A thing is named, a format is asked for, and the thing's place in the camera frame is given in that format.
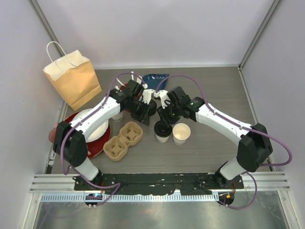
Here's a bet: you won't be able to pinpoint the white slotted cable duct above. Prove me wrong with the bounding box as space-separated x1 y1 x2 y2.
41 192 219 204

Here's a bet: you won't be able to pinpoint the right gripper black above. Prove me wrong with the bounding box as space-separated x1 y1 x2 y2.
156 100 182 128

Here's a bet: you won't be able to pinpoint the brown pulp cup carrier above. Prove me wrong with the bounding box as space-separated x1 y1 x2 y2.
103 122 143 161

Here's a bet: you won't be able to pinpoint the pink mug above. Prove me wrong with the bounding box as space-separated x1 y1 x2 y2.
49 123 58 143

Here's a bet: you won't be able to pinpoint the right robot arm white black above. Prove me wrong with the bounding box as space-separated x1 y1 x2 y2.
154 86 273 188

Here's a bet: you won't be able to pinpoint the blue ceramic leaf dish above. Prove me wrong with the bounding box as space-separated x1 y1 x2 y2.
142 74 169 90

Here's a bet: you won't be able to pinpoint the brown paper bag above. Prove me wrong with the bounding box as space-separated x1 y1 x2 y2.
43 41 102 111

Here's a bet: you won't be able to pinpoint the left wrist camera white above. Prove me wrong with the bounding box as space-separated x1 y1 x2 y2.
142 89 155 104

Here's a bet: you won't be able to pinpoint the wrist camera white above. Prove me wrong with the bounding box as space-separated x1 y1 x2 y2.
142 89 155 104
154 90 171 109

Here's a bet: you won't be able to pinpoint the red straw holder cup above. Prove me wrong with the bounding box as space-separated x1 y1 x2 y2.
120 83 129 93

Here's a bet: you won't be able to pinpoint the stack of white paper cups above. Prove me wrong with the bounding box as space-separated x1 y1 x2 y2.
112 112 123 122

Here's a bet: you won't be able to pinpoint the red round tray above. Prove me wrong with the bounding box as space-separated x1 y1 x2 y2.
65 112 111 159

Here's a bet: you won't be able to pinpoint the white paper plates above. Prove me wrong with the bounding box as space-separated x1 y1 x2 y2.
72 108 109 143

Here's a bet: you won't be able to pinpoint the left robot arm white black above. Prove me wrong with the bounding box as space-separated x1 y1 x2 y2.
53 80 155 190

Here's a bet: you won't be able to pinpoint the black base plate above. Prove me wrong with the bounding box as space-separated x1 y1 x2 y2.
73 172 244 195

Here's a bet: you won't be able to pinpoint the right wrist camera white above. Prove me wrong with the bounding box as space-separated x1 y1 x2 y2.
154 90 171 109

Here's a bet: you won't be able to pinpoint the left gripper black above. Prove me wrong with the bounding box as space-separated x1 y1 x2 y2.
128 98 153 125

